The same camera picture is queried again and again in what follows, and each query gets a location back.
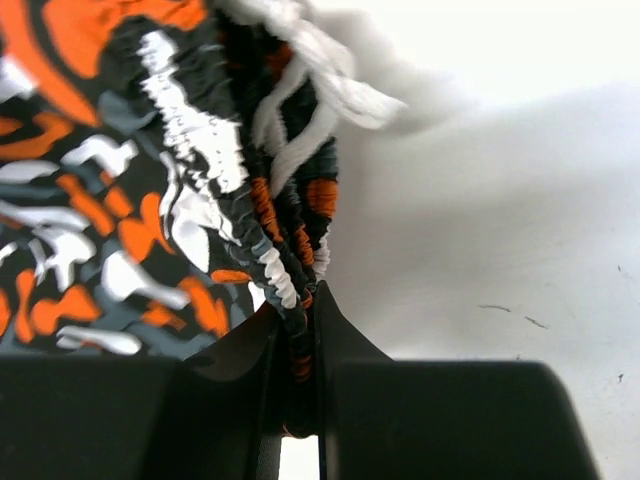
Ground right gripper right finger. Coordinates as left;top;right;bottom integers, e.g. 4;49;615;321
314;283;598;479

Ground orange camouflage shorts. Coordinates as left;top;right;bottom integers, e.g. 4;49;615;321
1;1;403;438

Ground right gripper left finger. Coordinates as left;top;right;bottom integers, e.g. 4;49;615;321
1;312;281;479

